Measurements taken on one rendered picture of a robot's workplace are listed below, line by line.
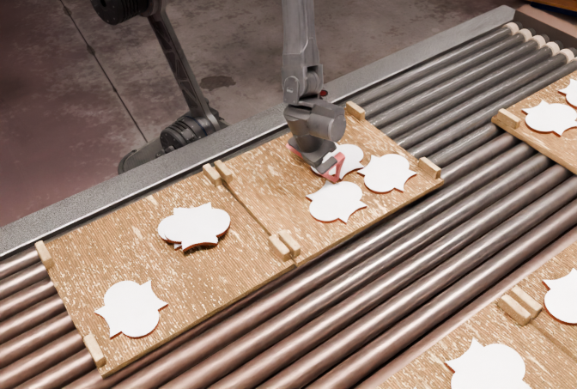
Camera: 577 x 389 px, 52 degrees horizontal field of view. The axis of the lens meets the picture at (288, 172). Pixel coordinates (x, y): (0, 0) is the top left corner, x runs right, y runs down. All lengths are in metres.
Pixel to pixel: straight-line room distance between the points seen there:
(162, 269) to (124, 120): 2.04
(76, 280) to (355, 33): 2.84
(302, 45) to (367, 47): 2.47
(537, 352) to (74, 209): 0.99
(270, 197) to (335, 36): 2.51
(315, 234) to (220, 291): 0.23
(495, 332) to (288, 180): 0.54
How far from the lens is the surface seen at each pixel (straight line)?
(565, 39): 2.03
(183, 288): 1.19
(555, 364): 1.16
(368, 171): 1.38
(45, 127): 3.31
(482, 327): 1.16
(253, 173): 1.39
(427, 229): 1.31
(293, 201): 1.32
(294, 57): 1.20
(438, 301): 1.20
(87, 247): 1.31
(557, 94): 1.75
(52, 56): 3.89
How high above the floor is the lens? 1.88
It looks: 43 degrees down
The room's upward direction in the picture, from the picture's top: 2 degrees counter-clockwise
